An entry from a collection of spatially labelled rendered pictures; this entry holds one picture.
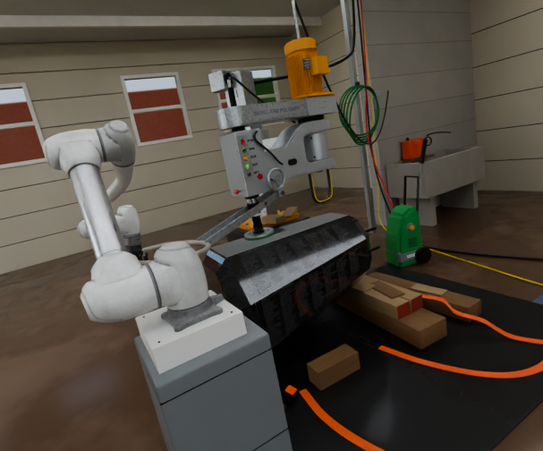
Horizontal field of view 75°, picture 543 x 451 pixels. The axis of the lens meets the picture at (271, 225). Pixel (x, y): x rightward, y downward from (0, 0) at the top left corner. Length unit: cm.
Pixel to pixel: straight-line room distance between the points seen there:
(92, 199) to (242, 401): 87
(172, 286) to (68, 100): 724
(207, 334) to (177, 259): 27
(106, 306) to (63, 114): 717
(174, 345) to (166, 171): 729
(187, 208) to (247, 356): 736
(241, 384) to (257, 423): 18
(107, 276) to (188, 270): 25
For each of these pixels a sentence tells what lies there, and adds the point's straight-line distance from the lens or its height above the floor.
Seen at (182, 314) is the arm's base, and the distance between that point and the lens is 128.
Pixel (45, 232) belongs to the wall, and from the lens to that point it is 819.
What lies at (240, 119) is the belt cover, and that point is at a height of 161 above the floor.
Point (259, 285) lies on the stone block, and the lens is 209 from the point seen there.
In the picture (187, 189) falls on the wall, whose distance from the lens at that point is 849.
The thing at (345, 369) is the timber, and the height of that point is 7.
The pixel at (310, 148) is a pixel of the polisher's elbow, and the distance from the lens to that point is 274.
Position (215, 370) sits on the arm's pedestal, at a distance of 125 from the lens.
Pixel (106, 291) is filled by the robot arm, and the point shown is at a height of 109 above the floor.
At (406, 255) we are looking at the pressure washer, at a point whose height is 12.
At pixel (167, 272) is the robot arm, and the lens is 122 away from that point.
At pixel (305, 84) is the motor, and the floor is 179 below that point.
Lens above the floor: 143
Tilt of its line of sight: 13 degrees down
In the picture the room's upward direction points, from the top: 11 degrees counter-clockwise
